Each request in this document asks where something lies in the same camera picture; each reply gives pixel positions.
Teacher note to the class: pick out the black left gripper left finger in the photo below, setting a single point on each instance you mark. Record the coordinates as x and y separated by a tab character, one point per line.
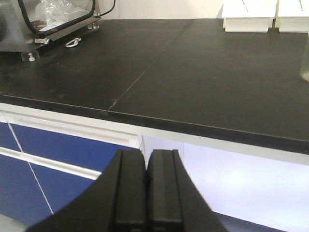
115	202

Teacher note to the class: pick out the white box left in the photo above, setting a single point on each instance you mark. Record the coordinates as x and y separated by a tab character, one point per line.
248	15

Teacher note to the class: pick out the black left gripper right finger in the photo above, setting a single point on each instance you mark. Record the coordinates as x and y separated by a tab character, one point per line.
174	203

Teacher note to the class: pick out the white box right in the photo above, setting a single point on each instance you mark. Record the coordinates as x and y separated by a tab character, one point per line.
293	16

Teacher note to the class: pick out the clear appliance foot rear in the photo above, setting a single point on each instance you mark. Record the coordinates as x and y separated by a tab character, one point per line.
94	25

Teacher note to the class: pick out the white box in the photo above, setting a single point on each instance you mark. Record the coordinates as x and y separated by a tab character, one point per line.
293	16
248	15

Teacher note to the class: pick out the metal carabiner clip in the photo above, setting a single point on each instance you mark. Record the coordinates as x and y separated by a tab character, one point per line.
73	43

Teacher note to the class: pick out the clear appliance foot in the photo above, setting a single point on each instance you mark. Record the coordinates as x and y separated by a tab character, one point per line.
30	56
94	25

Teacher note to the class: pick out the stainless steel lab appliance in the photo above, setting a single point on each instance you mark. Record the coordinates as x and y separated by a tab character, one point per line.
25	25

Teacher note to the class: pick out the clear appliance foot front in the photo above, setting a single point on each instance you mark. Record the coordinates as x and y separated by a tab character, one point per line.
30	56

